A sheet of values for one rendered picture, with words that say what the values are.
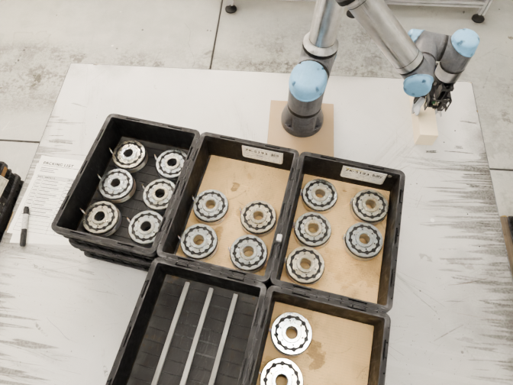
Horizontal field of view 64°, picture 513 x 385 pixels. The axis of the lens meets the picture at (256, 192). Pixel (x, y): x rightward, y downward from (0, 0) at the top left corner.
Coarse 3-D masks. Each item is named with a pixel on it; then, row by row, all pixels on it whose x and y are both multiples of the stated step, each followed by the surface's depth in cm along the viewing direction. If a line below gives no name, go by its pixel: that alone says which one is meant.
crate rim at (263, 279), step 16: (256, 144) 119; (272, 144) 119; (192, 160) 117; (288, 192) 112; (176, 208) 110; (160, 240) 106; (160, 256) 104; (176, 256) 104; (272, 256) 103; (224, 272) 102; (240, 272) 102
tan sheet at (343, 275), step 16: (304, 176) 125; (352, 192) 122; (384, 192) 122; (304, 208) 120; (336, 208) 120; (336, 224) 118; (352, 224) 118; (384, 224) 118; (336, 240) 116; (336, 256) 113; (336, 272) 111; (352, 272) 111; (368, 272) 111; (320, 288) 110; (336, 288) 109; (352, 288) 109; (368, 288) 109
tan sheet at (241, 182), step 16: (224, 160) 128; (240, 160) 128; (208, 176) 126; (224, 176) 126; (240, 176) 126; (256, 176) 126; (272, 176) 126; (288, 176) 125; (224, 192) 123; (240, 192) 123; (256, 192) 123; (272, 192) 123; (192, 208) 121; (208, 208) 121; (192, 224) 119; (224, 224) 119; (240, 224) 118; (224, 240) 116; (272, 240) 116; (224, 256) 114; (256, 272) 112
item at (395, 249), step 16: (336, 160) 116; (352, 160) 116; (400, 176) 113; (400, 192) 112; (288, 208) 110; (400, 208) 109; (288, 224) 107; (400, 224) 107; (272, 272) 102; (288, 288) 100; (368, 304) 98
